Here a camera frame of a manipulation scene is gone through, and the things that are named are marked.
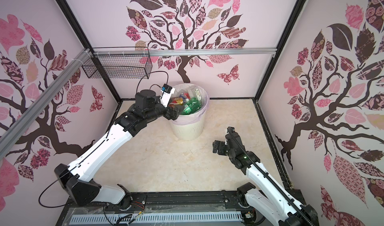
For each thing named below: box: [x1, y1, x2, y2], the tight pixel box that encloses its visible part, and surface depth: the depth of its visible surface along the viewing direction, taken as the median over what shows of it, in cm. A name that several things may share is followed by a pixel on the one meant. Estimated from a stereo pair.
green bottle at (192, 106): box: [181, 97, 202, 115], surface depth 84 cm
